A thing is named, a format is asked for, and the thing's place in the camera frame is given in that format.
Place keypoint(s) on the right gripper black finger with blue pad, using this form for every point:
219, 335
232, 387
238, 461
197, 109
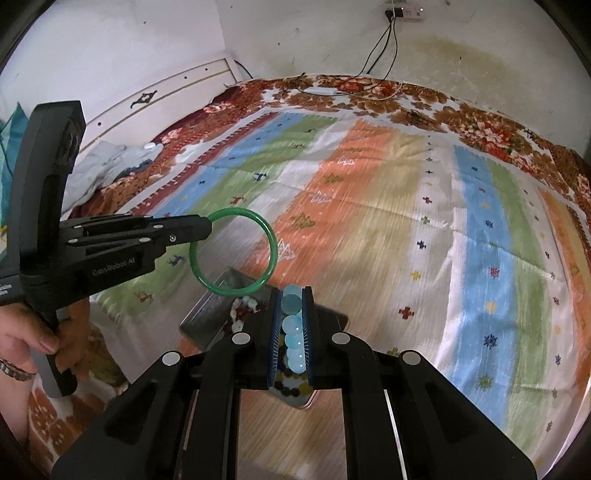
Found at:
179, 419
403, 418

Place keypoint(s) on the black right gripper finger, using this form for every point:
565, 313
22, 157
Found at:
114, 238

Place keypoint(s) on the green jade bangle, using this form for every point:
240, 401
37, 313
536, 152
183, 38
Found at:
235, 232

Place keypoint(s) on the person's left hand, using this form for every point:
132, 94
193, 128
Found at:
23, 332

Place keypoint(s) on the crumpled grey cloth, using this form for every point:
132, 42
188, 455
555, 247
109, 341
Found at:
102, 166

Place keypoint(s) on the white wooden headboard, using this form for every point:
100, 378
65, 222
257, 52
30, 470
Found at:
139, 118

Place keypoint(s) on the floral brown bedsheet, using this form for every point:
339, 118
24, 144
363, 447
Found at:
415, 106

